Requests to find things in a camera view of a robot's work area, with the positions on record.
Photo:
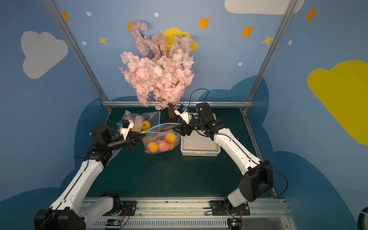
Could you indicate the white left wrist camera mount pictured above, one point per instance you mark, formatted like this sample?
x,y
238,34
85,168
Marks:
x,y
124,127

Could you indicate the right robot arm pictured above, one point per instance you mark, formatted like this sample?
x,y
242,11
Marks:
x,y
257,175

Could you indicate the pink peach large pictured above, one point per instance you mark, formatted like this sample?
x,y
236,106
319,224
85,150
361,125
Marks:
x,y
129,118

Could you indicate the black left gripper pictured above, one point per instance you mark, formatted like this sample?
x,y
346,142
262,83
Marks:
x,y
130,139

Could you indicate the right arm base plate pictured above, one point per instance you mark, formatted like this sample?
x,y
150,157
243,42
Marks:
x,y
219,208

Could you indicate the pink cherry blossom tree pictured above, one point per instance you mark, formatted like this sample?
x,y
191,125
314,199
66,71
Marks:
x,y
163,71

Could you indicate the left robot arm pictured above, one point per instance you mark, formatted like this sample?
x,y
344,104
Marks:
x,y
65,213

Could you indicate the right aluminium corner post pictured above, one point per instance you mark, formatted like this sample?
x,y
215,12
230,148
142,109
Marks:
x,y
282,27

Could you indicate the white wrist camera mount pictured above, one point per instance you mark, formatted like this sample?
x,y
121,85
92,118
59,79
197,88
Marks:
x,y
182,111
124,127

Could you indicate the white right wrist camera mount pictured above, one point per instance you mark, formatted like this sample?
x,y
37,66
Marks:
x,y
182,111

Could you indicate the left green circuit board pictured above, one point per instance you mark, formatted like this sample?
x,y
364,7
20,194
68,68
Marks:
x,y
114,223

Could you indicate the clear zip-top bag blue zipper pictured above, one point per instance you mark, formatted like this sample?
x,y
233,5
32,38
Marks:
x,y
152,117

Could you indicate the orange-pink cracked peach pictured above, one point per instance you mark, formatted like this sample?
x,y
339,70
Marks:
x,y
170,138

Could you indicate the white perforated plastic basket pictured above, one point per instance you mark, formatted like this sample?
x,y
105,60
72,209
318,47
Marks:
x,y
198,145

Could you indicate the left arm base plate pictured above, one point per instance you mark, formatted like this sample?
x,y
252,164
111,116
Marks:
x,y
126,208

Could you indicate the aluminium corner post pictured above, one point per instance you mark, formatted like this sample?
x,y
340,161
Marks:
x,y
62,23
282,27

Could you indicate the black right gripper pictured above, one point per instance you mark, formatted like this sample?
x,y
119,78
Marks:
x,y
187,128

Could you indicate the left aluminium corner post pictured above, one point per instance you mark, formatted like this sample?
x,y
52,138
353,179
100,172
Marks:
x,y
62,23

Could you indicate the pink peach basket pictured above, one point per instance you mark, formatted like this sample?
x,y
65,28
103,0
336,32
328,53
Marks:
x,y
164,146

